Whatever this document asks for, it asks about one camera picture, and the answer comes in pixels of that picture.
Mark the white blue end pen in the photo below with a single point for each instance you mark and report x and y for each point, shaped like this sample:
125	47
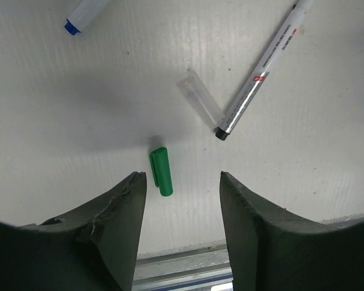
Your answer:
83	15

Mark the aluminium mounting rail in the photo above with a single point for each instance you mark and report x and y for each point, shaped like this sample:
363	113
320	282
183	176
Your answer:
203	267

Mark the clear pen cap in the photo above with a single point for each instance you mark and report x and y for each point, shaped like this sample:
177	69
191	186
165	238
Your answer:
198	96

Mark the white black end pen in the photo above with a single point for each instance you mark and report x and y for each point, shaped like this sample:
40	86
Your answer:
276	47

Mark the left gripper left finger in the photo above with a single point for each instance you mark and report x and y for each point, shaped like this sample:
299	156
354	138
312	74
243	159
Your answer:
92	247

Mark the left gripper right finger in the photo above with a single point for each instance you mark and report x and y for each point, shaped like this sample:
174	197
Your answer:
271	248

